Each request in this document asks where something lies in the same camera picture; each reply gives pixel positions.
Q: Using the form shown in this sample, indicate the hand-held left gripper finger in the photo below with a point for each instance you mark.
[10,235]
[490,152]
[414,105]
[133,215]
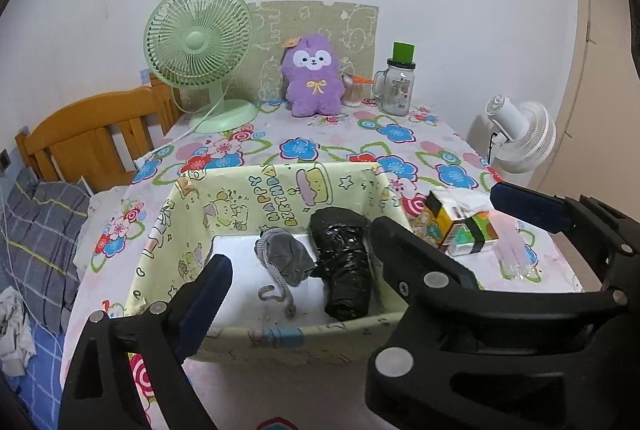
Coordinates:
[207,305]

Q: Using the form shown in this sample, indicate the wooden bed headboard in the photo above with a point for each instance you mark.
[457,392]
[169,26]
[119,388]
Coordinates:
[85,129]

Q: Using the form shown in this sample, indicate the white crumpled cloth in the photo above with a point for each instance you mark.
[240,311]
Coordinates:
[15,335]

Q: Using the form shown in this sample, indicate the grey plaid pillow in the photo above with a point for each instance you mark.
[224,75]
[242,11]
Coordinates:
[40,240]

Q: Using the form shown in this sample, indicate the beige printed cardboard sheet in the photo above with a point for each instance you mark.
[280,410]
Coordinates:
[310,17]

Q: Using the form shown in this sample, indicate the white cloth pack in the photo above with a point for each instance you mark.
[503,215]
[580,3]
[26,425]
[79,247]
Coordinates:
[462,201]

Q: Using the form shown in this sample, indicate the yellow cartoon snack box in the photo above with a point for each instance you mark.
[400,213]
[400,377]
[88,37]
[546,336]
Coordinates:
[436,225]

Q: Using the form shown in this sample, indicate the clear plastic package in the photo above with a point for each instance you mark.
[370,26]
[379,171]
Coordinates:
[520,260]

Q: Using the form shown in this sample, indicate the blue checked bed sheet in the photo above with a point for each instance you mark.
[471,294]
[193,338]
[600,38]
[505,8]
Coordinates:
[47,360]

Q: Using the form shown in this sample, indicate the green desk fan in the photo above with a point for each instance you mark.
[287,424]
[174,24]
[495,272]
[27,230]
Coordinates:
[197,42]

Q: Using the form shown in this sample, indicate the beige door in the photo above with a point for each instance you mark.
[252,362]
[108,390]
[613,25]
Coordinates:
[600,59]

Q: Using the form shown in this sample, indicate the cotton swab jar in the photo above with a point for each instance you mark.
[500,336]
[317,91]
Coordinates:
[351,94]

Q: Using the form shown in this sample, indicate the white bedding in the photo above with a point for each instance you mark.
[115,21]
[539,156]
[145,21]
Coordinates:
[102,230]

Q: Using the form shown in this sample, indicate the green banded box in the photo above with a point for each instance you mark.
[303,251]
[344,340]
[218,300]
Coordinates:
[472,235]

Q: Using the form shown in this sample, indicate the glass jar mug green lid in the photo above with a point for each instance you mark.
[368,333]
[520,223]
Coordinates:
[397,87]

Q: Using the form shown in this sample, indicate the purple plush toy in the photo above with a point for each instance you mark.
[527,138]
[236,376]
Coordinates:
[312,82]

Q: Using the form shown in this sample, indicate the black plastic bag roll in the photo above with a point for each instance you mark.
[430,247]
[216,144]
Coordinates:
[342,260]

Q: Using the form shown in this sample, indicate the yellow cartoon-print storage box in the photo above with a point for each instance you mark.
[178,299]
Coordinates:
[235,205]

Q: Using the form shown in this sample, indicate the white clip fan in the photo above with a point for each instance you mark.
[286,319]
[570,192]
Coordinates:
[525,134]

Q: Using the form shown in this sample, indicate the wall socket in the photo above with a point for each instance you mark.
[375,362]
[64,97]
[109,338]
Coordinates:
[4,159]

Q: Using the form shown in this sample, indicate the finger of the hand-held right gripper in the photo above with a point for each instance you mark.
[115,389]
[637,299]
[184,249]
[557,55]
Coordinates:
[430,310]
[530,206]

